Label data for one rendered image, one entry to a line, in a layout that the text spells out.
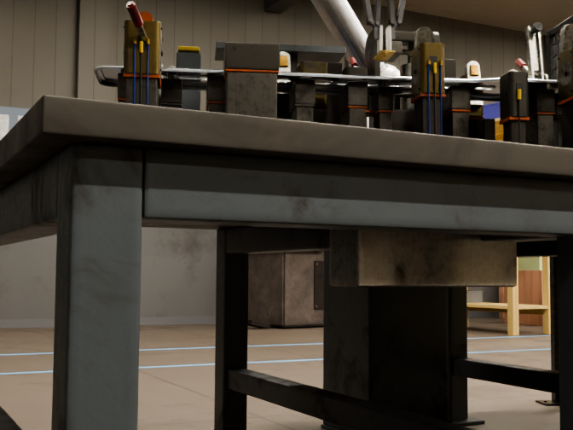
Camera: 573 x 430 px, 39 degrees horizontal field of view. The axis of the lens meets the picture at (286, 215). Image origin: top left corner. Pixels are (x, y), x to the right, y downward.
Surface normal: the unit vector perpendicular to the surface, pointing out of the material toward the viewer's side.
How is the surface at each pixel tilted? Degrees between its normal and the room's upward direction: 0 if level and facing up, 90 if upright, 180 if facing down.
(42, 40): 90
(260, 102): 90
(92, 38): 90
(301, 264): 90
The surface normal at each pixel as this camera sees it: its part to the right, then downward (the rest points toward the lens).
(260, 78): 0.12, -0.07
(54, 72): 0.44, -0.06
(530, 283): -0.92, -0.04
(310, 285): 0.62, -0.05
